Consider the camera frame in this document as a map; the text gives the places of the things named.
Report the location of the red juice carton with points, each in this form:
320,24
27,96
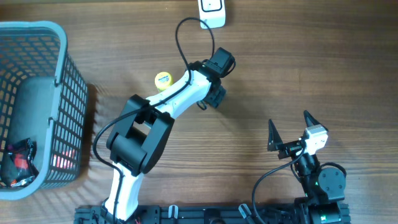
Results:
65,160

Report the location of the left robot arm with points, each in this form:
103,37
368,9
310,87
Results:
138,140

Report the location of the white barcode scanner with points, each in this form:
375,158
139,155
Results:
213,13

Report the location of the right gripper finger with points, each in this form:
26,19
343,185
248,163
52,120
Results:
311,121
275,142

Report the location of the yellow lid jar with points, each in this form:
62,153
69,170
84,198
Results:
163,80

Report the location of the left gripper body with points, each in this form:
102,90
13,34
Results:
214,99

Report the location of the black red snack packet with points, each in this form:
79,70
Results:
17,166

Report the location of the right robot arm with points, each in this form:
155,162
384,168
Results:
323,184

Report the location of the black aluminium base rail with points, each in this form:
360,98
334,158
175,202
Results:
276,213

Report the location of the grey plastic mesh basket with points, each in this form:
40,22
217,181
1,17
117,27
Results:
43,97

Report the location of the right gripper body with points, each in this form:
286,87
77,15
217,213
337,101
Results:
289,149

